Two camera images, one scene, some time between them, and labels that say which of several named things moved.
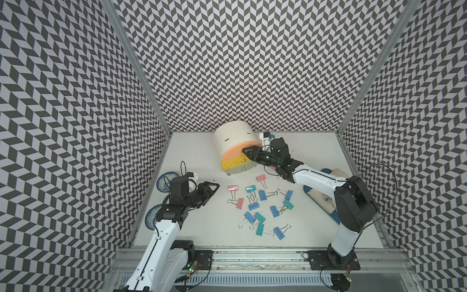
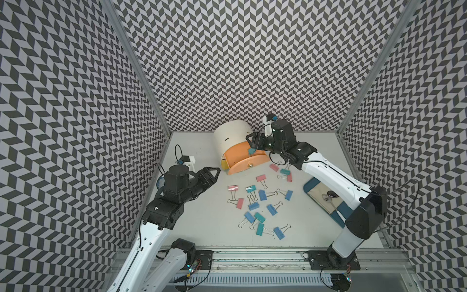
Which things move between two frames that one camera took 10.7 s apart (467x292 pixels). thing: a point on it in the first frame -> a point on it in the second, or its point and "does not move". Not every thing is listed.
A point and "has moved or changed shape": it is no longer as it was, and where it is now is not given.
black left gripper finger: [205, 189] -> [208, 175]
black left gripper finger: [208, 194] -> [205, 184]
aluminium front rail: [390, 260] does not move
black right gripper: [255, 152] -> [257, 138]
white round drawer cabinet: [230, 133] does not move
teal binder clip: [260, 229] does not move
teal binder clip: [259, 217] does not move
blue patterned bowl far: [163, 181] does not move
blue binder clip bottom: [278, 232] does not move
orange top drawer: [236, 149] has moved or changed shape
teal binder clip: [252, 190] does not move
